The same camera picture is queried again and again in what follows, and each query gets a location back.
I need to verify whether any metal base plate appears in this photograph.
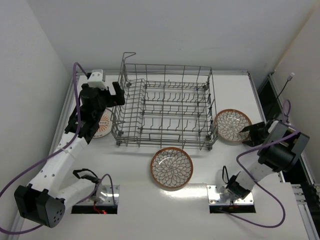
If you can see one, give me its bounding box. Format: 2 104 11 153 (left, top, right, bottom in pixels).
206 184 254 207
74 185 120 208

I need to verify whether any black wall cable white plug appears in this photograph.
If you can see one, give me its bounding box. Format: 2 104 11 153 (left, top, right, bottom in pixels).
276 72 295 100

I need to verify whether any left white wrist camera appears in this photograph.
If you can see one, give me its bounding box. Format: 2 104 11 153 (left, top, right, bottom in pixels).
87 69 106 90

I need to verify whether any floral plate brown rim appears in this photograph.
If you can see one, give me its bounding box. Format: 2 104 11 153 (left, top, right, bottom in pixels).
214 108 252 143
150 147 194 190

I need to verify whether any white plate orange sunburst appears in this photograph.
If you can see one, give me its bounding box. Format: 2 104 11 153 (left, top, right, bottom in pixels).
93 108 113 139

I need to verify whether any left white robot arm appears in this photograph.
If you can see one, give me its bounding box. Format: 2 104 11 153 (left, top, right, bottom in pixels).
14 81 125 228

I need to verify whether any grey wire dish rack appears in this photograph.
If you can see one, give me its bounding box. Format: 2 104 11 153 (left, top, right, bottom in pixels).
111 52 218 151

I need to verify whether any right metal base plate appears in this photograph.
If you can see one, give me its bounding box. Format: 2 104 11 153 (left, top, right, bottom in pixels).
206 184 254 207

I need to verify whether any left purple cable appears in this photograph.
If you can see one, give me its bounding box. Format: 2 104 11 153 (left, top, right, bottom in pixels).
0 62 116 235

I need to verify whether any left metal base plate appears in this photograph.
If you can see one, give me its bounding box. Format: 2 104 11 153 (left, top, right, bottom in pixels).
74 185 120 208

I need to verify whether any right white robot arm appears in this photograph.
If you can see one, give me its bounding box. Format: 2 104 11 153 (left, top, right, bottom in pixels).
225 120 310 200

